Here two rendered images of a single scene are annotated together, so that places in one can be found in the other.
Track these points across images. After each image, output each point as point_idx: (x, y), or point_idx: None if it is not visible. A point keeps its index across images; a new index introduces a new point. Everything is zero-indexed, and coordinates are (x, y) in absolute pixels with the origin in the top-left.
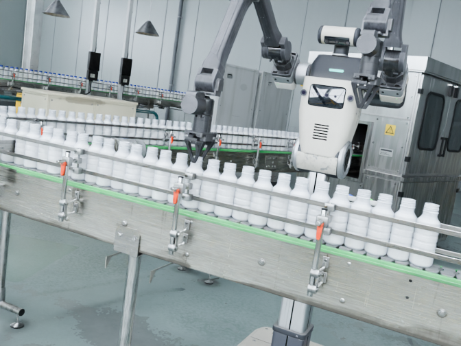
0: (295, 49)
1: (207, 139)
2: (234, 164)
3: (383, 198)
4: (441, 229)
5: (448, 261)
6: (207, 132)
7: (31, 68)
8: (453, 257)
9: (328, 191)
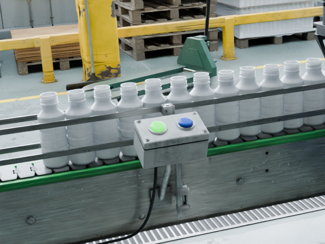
0: None
1: (318, 31)
2: (292, 64)
3: (101, 87)
4: (33, 115)
5: (23, 150)
6: (322, 24)
7: None
8: (22, 162)
9: (171, 89)
